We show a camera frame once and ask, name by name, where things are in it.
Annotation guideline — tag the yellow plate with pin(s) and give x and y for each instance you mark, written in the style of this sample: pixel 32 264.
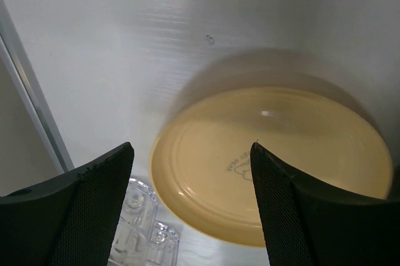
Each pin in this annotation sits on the yellow plate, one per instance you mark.
pixel 200 162

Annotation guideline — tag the aluminium table edge rail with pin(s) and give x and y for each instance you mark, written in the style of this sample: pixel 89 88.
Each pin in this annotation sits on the aluminium table edge rail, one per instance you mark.
pixel 20 69

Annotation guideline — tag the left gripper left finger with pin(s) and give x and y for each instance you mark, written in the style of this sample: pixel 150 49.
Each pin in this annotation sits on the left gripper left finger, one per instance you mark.
pixel 70 219

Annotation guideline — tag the clear glass cup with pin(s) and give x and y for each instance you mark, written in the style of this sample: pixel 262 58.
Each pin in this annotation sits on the clear glass cup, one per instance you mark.
pixel 140 238

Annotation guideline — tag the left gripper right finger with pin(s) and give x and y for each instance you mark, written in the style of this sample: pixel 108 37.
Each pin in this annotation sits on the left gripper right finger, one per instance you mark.
pixel 306 221

